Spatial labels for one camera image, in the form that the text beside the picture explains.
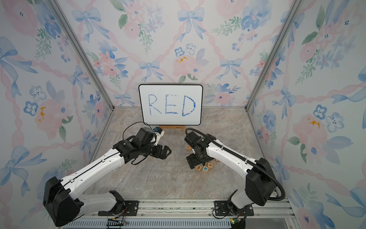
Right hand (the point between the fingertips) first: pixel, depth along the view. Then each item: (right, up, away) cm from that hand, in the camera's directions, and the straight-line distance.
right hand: (199, 161), depth 81 cm
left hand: (-19, +8, -3) cm, 20 cm away
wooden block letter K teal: (+4, -6, +4) cm, 8 cm away
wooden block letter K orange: (+7, -4, +5) cm, 9 cm away
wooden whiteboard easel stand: (-10, +18, +20) cm, 29 cm away
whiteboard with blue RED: (-17, +34, +14) cm, 40 cm away
